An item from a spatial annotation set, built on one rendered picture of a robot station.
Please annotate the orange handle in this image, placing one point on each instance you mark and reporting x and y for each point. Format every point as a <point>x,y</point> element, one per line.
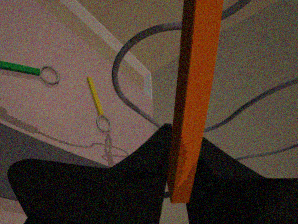
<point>198,52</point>

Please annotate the grey loop with yellow handle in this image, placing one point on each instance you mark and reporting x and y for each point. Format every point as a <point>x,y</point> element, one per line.
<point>98,106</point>

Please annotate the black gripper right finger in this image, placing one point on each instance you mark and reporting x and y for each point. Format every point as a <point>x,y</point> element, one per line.
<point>225,192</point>

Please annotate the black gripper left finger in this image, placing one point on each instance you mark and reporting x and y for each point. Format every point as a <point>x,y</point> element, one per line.
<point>131,192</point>

